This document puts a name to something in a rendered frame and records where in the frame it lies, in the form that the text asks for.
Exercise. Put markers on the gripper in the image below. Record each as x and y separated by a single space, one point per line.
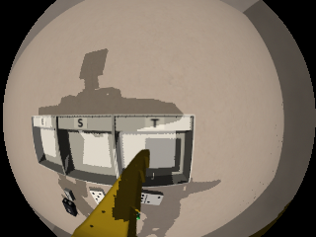
116 214

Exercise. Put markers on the white domino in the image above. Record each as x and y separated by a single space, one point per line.
151 197
97 194

